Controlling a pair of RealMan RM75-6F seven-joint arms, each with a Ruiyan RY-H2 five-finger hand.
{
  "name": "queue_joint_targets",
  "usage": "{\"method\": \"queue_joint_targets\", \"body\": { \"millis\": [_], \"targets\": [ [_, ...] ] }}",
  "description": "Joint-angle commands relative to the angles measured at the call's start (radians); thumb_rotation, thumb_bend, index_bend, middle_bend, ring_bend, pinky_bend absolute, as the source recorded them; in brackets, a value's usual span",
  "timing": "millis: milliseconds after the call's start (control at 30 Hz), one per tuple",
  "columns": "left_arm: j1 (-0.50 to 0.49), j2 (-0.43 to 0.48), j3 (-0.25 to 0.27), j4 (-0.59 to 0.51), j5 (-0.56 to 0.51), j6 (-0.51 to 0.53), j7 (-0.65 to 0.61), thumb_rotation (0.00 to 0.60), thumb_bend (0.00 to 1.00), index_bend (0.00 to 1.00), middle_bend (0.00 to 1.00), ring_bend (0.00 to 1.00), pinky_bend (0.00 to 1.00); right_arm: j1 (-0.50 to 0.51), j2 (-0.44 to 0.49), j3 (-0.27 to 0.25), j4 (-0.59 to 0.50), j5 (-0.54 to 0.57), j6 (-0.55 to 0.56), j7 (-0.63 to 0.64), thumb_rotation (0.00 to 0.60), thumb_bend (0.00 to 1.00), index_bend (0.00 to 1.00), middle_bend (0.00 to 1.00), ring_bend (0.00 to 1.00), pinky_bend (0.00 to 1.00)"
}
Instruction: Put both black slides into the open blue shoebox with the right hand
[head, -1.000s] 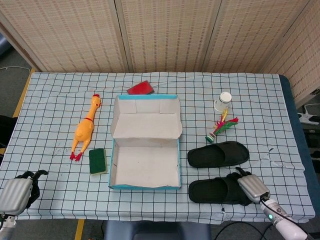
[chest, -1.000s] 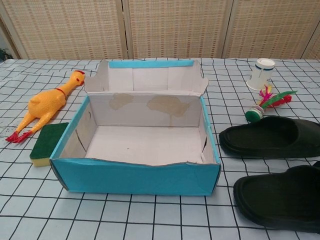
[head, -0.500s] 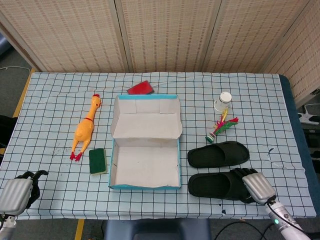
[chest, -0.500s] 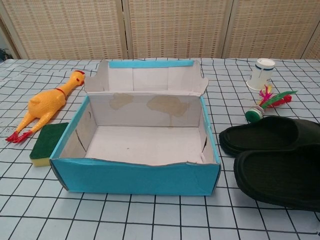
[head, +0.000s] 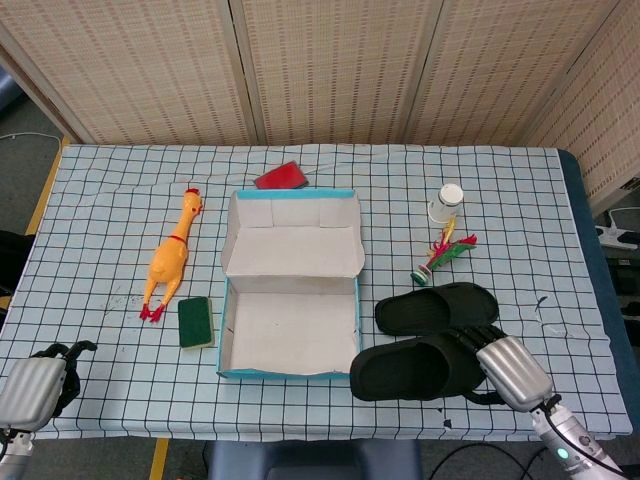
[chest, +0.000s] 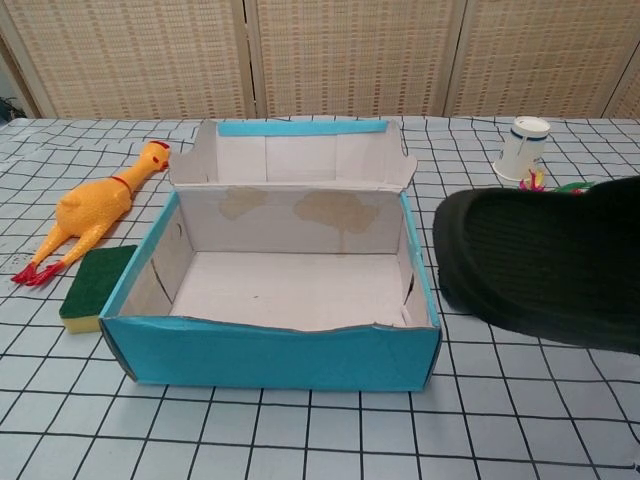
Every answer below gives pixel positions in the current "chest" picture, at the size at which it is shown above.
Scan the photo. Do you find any white paper cup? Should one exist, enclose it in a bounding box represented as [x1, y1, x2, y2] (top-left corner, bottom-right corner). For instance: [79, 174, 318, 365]
[492, 115, 552, 182]

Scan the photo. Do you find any yellow rubber chicken toy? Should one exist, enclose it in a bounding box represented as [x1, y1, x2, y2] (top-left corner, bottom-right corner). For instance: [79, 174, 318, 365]
[10, 140, 172, 287]

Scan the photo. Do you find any woven wooden folding screen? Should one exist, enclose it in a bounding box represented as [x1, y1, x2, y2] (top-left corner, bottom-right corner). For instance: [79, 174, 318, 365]
[0, 0, 640, 120]

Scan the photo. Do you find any blue checkered tablecloth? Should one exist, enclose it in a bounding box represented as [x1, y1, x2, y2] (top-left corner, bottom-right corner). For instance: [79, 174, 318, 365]
[0, 115, 640, 480]

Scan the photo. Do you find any dark green plant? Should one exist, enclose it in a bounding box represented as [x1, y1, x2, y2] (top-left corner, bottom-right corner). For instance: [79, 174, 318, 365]
[0, 94, 24, 121]

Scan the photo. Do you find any blue cardboard shoe box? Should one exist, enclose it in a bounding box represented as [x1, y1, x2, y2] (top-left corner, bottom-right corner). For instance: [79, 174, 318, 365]
[98, 118, 442, 394]

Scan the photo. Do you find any colourful feather shuttlecock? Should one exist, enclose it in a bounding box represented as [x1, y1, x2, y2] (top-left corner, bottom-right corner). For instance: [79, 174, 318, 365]
[517, 168, 596, 195]

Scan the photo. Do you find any green yellow sponge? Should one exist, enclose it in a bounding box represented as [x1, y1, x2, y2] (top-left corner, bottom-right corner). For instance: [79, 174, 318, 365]
[58, 244, 139, 335]

